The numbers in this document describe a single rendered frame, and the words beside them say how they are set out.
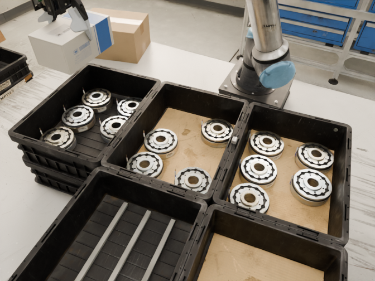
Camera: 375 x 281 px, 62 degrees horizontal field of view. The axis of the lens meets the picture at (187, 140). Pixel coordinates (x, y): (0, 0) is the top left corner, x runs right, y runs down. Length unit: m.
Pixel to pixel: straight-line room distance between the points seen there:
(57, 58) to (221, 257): 0.66
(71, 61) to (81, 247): 0.48
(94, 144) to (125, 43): 0.69
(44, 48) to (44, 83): 0.65
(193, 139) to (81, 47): 0.42
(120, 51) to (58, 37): 0.71
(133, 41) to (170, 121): 0.60
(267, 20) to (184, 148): 0.44
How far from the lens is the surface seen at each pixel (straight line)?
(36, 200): 1.11
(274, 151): 0.96
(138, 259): 0.78
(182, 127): 1.04
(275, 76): 1.07
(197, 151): 0.96
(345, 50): 2.82
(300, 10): 2.75
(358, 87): 3.01
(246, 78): 1.25
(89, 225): 0.85
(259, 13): 0.97
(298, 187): 0.89
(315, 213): 0.90
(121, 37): 1.57
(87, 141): 1.04
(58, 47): 0.91
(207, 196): 0.74
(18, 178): 1.20
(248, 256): 0.79
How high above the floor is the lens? 1.54
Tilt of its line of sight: 45 degrees down
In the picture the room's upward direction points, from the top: 1 degrees clockwise
